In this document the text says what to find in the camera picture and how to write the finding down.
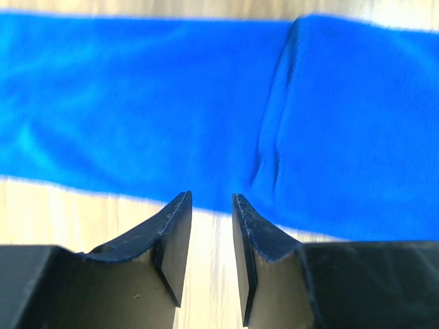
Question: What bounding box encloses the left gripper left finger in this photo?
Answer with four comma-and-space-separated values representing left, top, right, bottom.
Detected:
85, 191, 193, 308

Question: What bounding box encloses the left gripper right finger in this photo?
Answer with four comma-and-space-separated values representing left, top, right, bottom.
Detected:
232, 193, 302, 326

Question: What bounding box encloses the blue towel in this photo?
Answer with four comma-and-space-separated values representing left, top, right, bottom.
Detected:
1, 12, 438, 241

